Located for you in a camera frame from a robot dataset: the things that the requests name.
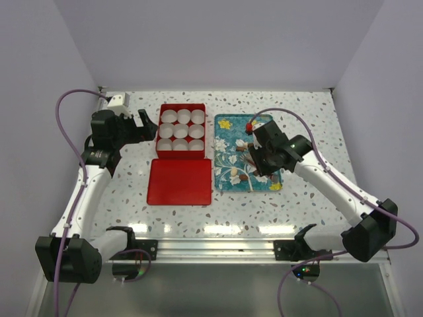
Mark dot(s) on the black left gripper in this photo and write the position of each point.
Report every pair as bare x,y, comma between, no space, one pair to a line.
145,133

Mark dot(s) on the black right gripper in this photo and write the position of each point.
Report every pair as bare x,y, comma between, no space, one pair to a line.
255,152

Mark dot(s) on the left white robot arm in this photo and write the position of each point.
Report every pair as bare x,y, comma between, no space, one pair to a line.
67,255

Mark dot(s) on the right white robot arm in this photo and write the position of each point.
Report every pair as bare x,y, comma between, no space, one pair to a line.
370,222

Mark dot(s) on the red chocolate box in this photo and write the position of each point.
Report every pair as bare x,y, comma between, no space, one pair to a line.
182,155

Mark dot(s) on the white paper cup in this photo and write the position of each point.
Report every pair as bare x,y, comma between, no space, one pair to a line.
196,131
196,145
169,116
180,131
197,116
164,145
184,116
166,130
180,145

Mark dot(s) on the teal floral tray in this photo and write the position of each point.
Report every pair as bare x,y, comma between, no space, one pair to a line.
229,132

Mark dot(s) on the red box lid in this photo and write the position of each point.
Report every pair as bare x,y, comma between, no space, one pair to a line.
180,182

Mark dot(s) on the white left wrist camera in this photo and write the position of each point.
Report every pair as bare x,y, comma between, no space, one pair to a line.
119,104

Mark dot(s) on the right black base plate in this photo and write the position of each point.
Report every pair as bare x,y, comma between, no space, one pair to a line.
294,251

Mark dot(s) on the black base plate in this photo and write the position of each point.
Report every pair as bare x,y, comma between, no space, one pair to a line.
294,251
139,250

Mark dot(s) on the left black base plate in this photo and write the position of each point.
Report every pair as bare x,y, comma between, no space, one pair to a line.
139,250

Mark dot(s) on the aluminium mounting rail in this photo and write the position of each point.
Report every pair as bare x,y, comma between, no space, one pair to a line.
220,250

